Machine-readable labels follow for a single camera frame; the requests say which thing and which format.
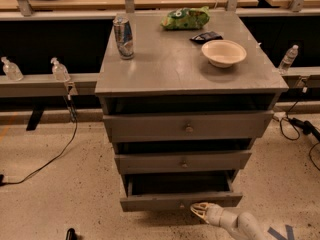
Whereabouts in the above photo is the black floor cable left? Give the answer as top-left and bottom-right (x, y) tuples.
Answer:
(0, 95), (79, 187)

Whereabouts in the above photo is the blue floor tape mark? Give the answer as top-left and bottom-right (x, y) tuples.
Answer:
(267, 224), (296, 240)

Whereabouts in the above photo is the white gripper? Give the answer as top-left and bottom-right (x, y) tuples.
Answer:
(190, 202), (237, 228)

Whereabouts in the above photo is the grey top drawer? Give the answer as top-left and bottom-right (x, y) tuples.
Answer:
(103, 110), (273, 143)

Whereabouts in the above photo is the grey middle drawer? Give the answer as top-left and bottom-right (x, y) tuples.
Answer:
(115, 151), (251, 174)

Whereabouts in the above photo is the clear water bottle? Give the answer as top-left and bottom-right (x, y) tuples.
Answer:
(278, 45), (299, 74)

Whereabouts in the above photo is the white bowl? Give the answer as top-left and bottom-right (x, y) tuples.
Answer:
(201, 40), (247, 68)

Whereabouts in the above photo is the green chip bag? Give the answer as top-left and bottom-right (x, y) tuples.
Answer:
(161, 6), (210, 30)

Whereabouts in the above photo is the dark blue snack packet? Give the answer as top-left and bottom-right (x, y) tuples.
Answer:
(191, 31), (223, 44)

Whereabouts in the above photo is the silver blue drink can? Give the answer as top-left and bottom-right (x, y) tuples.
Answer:
(113, 16), (134, 59)

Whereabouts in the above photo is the grey metal rail shelf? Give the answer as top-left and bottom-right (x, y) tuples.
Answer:
(0, 73), (99, 98)

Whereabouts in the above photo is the clear pump bottle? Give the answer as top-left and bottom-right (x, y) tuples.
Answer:
(1, 57), (23, 81)
(51, 57), (70, 82)

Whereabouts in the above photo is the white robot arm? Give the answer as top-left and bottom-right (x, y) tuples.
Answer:
(190, 202), (266, 240)

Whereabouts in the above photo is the clear pump bottle far left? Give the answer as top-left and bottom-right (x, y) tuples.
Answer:
(1, 57), (23, 81)

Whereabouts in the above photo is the grey drawer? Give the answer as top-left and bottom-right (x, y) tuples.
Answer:
(103, 110), (273, 143)
(115, 151), (251, 174)
(120, 171), (242, 212)

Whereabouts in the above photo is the grey wooden drawer cabinet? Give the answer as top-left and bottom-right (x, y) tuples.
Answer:
(94, 9), (290, 185)

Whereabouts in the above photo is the black object bottom edge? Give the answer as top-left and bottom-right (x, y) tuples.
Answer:
(65, 228), (77, 240)

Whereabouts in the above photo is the grey bottom drawer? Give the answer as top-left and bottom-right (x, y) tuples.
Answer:
(120, 171), (242, 212)

